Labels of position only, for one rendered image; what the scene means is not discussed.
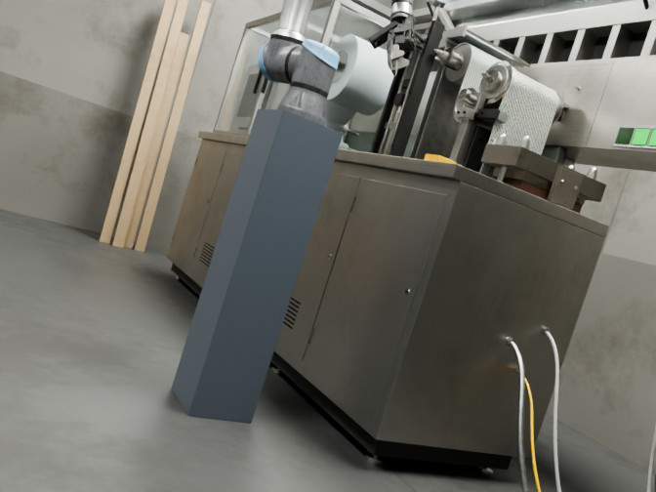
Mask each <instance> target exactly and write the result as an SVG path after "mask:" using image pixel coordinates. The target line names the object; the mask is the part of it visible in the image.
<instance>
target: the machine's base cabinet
mask: <svg viewBox="0 0 656 492"><path fill-rule="evenodd" d="M245 148H246V146H245V145H239V144H233V143H222V142H216V141H209V140H203V139H202V142H201V145H200V147H199V150H198V154H197V157H196V160H195V163H194V167H193V170H192V173H191V177H190V180H189V183H188V186H187V190H186V193H185V196H184V202H183V205H182V208H181V211H180V214H179V217H178V220H177V224H176V227H175V230H174V233H173V237H172V240H171V243H170V247H169V250H168V253H167V256H166V257H167V258H168V259H169V260H170V261H171V262H172V263H173V264H172V267H171V270H172V271H173V272H174V273H175V274H176V275H175V278H176V279H179V280H183V281H184V282H185V283H186V284H187V285H188V286H189V287H190V288H191V289H192V290H193V291H195V292H196V293H197V294H198V295H199V296H200V294H201V290H202V287H203V284H204V281H205V277H206V274H207V271H208V268H209V265H210V262H211V259H212V256H213V253H214V249H215V246H216V243H217V240H218V236H219V233H220V230H221V227H222V223H223V220H224V217H225V214H226V208H227V205H228V202H229V199H230V196H231V193H232V190H233V187H234V183H235V180H236V177H237V174H238V171H239V167H240V164H241V161H242V158H243V154H244V151H245ZM604 240H605V237H602V236H600V235H597V234H595V233H592V232H590V231H587V230H584V229H582V228H579V227H577V226H574V225H571V224H569V223H566V222H563V221H561V220H558V219H556V218H553V217H551V216H548V215H546V214H543V213H540V212H538V211H535V210H533V209H530V208H528V207H525V206H523V205H520V204H517V203H515V202H512V201H510V200H508V199H506V198H503V197H501V196H498V195H495V194H493V193H490V192H488V191H485V190H483V189H480V188H478V187H475V186H472V185H470V184H466V183H463V182H460V181H454V180H448V179H442V178H437V177H430V176H424V175H418V174H412V173H406V172H400V171H394V170H389V169H383V168H376V167H370V166H364V165H358V164H352V163H347V162H341V161H334V164H333V167H332V170H331V174H330V177H329V180H328V183H327V186H326V188H325V191H324V195H323V198H322V201H321V204H320V207H319V210H318V214H317V217H316V220H315V223H314V226H313V229H312V233H311V236H310V239H309V242H308V245H307V249H306V253H305V256H304V259H303V262H302V265H301V268H300V272H299V275H298V278H297V281H296V284H295V287H294V291H293V294H292V297H291V300H290V303H289V306H288V308H287V312H286V315H285V318H284V321H283V324H282V327H281V331H280V334H279V337H278V340H277V343H276V346H275V350H274V353H273V356H272V359H271V362H272V363H273V364H274V365H275V366H272V368H271V370H272V371H273V372H275V373H278V374H285V375H286V376H287V377H288V378H289V379H291V380H292V381H293V382H294V383H295V384H296V385H297V386H298V387H299V388H300V389H301V390H303V391H304V392H305V393H306V394H307V395H308V396H309V397H310V398H311V399H312V400H314V401H315V402H316V403H317V404H318V405H319V406H320V407H321V408H322V409H323V410H324V411H325V412H327V413H328V414H329V415H330V416H331V417H332V418H333V419H334V420H335V421H336V422H337V423H339V424H340V425H341V426H342V427H343V428H344V429H345V430H346V431H347V432H348V433H350V434H351V435H352V436H353V437H354V438H355V439H356V440H357V441H358V442H359V443H360V444H362V445H363V446H364V447H365V448H366V449H367V450H368V451H369V452H368V453H366V455H365V458H366V460H367V461H368V462H370V463H372V464H374V465H378V466H381V465H383V464H384V463H385V458H384V457H393V458H401V459H410V460H420V461H429V462H438V463H447V464H456V465H465V466H474V468H475V470H476V471H477V472H479V473H481V474H484V475H487V476H491V475H492V473H493V471H492V470H491V469H490V468H492V469H502V470H507V469H508V468H509V465H510V462H511V459H512V457H518V450H517V406H518V390H519V376H518V374H517V373H515V372H514V369H515V367H517V361H516V357H515V354H514V351H513V349H512V348H511V347H509V346H507V345H506V340H507V338H509V337H512V338H514V339H515V344H516V346H517V347H518V349H519V351H520V354H521V357H522V361H523V365H524V375H525V378H526V380H527V382H528V385H529V387H530V390H531V395H532V401H533V433H534V446H535V443H536V440H537V438H538V435H539V432H540V429H541V426H542V424H543V421H544V418H545V415H546V412H547V409H548V406H549V403H550V400H551V397H552V394H553V392H554V385H555V362H554V349H553V346H552V343H551V340H550V339H549V337H548V336H547V335H545V334H543V333H542V330H543V328H544V327H547V328H550V330H551V332H550V334H551V335H552V337H553V340H554V342H555V345H556V349H557V354H558V363H559V372H560V369H561V366H562V363H563V360H564V357H565V354H566V352H567V349H568V347H569V344H570V341H571V338H572V335H573V332H574V329H575V326H576V323H577V320H578V317H579V314H580V311H581V308H582V305H583V302H584V300H585V298H586V295H587V292H588V289H589V286H590V283H591V280H592V277H593V274H594V271H595V266H596V263H597V260H598V257H599V255H600V252H601V249H602V246H603V243H604ZM382 456H383V457H382Z"/></svg>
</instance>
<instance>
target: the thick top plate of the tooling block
mask: <svg viewBox="0 0 656 492"><path fill-rule="evenodd" d="M481 162H483V163H485V164H488V165H490V166H492V167H498V168H501V167H502V166H506V167H508V168H509V169H514V170H521V171H527V172H529V173H531V174H534V175H536V176H538V177H541V178H543V179H545V180H548V181H550V182H553V181H554V176H555V173H556V170H557V167H558V166H559V167H564V168H566V169H568V170H570V171H573V172H575V173H577V174H579V175H581V176H584V178H583V180H582V183H581V186H580V189H579V192H578V193H579V194H582V195H584V196H586V200H591V201H596V202H601V199H602V196H603V193H604V191H605V188H606V184H603V183H601V182H599V181H597V180H594V179H592V178H590V177H588V176H586V175H583V174H581V173H579V172H577V171H574V170H572V169H570V168H568V167H566V166H563V165H561V164H559V163H557V162H555V161H552V160H551V159H549V158H547V157H545V156H542V155H540V154H538V153H536V152H534V151H531V150H529V149H527V148H525V147H523V146H515V145H502V144H491V143H487V144H486V147H485V149H484V152H483V155H482V158H481Z"/></svg>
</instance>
